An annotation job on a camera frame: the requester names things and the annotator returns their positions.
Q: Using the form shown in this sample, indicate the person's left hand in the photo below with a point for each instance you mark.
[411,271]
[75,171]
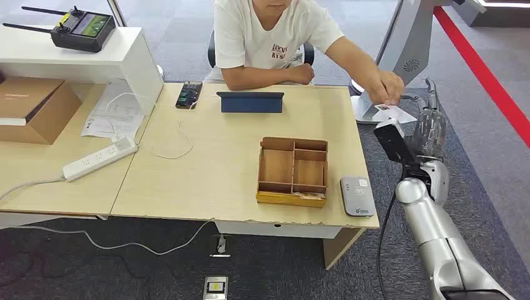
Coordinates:
[385,87]

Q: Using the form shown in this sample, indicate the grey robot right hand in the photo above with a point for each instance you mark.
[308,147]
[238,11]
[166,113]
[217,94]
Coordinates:
[430,132]

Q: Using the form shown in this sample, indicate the person's right hand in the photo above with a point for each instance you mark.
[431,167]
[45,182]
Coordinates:
[302,74]

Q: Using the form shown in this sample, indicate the white ID card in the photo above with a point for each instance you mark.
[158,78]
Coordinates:
[397,112]

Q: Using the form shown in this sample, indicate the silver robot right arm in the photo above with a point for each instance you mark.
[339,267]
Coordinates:
[430,232]

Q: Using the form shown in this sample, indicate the person's left forearm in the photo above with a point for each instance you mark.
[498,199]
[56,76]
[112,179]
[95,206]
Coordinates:
[352,62]

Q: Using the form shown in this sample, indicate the person's right forearm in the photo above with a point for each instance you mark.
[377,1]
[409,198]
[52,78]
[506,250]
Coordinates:
[256,78]

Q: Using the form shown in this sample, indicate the person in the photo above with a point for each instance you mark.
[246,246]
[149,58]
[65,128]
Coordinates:
[256,37]

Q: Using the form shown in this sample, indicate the grey card reader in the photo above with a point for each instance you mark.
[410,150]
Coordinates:
[357,196]

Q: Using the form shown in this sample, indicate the grey white kiosk stand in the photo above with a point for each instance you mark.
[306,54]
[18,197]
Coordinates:
[410,41]

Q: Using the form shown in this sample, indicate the blue tablet case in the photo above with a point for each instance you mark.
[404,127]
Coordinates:
[250,103]

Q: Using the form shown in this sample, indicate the wooden compartment box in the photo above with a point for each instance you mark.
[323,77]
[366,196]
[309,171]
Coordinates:
[277,165]

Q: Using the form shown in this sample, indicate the black smartphone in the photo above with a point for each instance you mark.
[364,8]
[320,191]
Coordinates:
[189,95]

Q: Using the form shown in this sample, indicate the light wood desk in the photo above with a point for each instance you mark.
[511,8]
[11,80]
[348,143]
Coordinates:
[215,165]
[41,186]

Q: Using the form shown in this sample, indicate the grey platform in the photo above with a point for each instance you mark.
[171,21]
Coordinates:
[505,16]

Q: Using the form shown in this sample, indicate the white desk riser shelf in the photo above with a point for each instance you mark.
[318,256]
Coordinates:
[124,54]

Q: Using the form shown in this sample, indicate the printed paper sheets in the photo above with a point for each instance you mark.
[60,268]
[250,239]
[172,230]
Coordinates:
[120,116]

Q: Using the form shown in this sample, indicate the floor socket with plug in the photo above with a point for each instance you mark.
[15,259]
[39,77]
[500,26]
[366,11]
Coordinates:
[220,246]

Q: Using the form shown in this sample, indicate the metal pole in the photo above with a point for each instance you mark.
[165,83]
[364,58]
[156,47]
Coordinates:
[116,12]

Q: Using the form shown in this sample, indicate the black remote controller with antennas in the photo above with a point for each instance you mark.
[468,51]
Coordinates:
[82,31]

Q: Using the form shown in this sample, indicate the white power strip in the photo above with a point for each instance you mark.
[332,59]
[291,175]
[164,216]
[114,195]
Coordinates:
[95,159]

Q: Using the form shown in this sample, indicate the silver floor box yellow label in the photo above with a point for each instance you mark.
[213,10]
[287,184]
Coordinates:
[215,288]

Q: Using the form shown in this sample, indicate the brown cardboard box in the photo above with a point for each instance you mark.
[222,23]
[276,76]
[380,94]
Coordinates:
[45,120]

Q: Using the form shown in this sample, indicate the flat white box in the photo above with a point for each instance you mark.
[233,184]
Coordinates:
[12,121]

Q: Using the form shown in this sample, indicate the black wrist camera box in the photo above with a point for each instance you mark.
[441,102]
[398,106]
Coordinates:
[391,143]

